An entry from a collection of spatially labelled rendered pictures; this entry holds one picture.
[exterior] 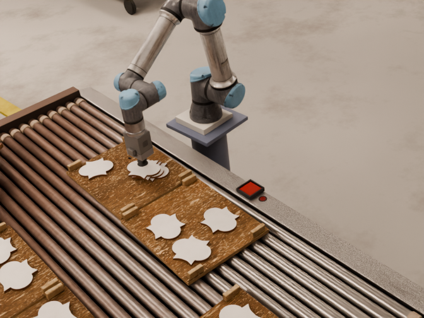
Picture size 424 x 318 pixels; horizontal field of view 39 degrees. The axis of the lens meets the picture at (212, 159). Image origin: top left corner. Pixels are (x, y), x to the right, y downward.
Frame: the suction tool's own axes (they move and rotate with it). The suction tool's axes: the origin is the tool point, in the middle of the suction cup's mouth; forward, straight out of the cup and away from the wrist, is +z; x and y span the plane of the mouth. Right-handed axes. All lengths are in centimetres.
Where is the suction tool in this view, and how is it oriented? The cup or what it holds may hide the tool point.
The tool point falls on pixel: (142, 163)
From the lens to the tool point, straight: 237.8
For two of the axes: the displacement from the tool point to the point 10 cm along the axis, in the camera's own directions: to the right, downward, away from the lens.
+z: 1.0, 8.0, 5.9
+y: 7.5, 3.3, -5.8
